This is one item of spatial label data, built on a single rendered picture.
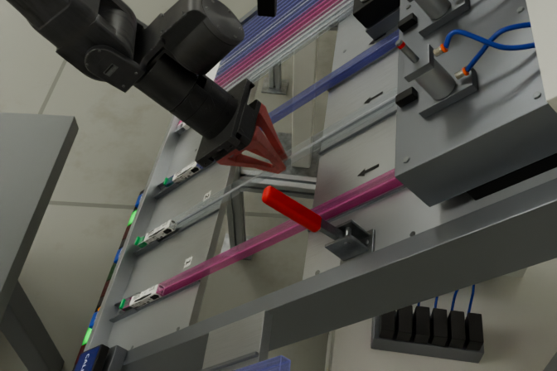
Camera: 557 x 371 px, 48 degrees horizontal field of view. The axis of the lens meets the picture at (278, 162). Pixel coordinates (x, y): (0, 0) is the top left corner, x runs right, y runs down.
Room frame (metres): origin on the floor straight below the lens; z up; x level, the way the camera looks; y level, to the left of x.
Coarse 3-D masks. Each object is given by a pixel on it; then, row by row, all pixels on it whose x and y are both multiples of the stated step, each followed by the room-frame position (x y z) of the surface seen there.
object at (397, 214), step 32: (352, 32) 0.70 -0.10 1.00; (384, 64) 0.58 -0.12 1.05; (352, 96) 0.56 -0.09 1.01; (384, 128) 0.47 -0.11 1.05; (320, 160) 0.48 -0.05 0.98; (352, 160) 0.45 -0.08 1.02; (384, 160) 0.42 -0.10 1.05; (320, 192) 0.43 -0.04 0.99; (512, 192) 0.31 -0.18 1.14; (384, 224) 0.34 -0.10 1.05; (416, 224) 0.32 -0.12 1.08; (320, 256) 0.34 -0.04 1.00
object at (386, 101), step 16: (384, 96) 0.50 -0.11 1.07; (368, 112) 0.49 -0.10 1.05; (336, 128) 0.50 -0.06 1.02; (352, 128) 0.49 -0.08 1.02; (304, 144) 0.51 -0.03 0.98; (320, 144) 0.50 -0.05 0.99; (288, 160) 0.50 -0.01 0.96; (256, 176) 0.51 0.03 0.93; (224, 192) 0.52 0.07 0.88; (240, 192) 0.51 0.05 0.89; (192, 208) 0.53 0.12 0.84; (208, 208) 0.52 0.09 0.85; (176, 224) 0.53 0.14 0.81
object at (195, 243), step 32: (192, 160) 0.68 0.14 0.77; (160, 192) 0.64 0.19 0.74; (192, 192) 0.59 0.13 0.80; (160, 224) 0.57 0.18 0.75; (192, 224) 0.52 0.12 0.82; (160, 256) 0.50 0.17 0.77; (192, 256) 0.46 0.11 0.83; (128, 288) 0.47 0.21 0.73; (192, 288) 0.40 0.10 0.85; (128, 320) 0.41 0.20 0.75; (160, 320) 0.38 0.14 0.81; (192, 320) 0.35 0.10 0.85
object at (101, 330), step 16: (176, 128) 0.79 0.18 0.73; (176, 144) 0.76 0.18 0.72; (160, 160) 0.71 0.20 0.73; (160, 176) 0.68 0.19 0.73; (144, 192) 0.65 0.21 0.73; (144, 208) 0.61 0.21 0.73; (144, 224) 0.59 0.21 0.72; (128, 240) 0.55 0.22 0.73; (128, 256) 0.52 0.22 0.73; (128, 272) 0.50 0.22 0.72; (112, 288) 0.47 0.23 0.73; (112, 304) 0.45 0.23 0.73; (96, 320) 0.42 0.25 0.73; (96, 336) 0.40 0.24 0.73
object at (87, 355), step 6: (96, 348) 0.34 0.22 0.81; (84, 354) 0.34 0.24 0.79; (90, 354) 0.34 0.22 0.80; (96, 354) 0.33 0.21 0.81; (78, 360) 0.34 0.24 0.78; (84, 360) 0.33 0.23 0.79; (90, 360) 0.33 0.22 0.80; (78, 366) 0.33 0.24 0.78; (84, 366) 0.32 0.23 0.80; (90, 366) 0.32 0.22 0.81
